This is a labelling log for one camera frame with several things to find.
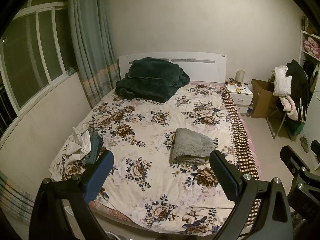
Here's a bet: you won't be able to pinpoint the dark blue-green folded cloth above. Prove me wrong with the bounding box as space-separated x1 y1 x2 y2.
80 131 103 167

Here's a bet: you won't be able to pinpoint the white garment on chair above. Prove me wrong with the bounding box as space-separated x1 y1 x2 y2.
273 65 292 97

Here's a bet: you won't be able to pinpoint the black garment on chair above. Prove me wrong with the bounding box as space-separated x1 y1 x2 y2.
286 59 309 122

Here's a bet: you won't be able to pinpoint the white nightstand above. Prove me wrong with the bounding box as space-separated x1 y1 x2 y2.
225 84 253 115

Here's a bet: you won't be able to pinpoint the pink blanket in shelf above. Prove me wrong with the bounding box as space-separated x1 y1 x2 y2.
303 36 320 59

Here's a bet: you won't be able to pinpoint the window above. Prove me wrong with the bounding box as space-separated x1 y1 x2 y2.
1 1 77 141

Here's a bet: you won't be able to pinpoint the dark green folded blanket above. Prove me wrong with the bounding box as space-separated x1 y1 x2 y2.
115 57 190 103

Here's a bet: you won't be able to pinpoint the grey-blue striped curtain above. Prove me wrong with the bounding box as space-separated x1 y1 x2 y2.
68 0 120 107

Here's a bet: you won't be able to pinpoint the white headboard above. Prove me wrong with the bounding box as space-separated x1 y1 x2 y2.
119 51 226 83

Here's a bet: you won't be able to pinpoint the folding chair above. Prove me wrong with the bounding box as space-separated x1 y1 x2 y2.
266 108 294 141

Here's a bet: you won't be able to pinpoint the grey fluffy pants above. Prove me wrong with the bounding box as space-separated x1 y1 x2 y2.
171 128 217 165

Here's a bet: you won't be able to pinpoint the white crumpled cloth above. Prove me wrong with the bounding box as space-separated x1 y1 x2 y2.
65 127 91 166

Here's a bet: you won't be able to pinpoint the cardboard box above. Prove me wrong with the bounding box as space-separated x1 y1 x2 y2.
251 79 278 119

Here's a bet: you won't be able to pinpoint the white shelf cabinet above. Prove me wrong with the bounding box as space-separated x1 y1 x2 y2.
299 30 319 144

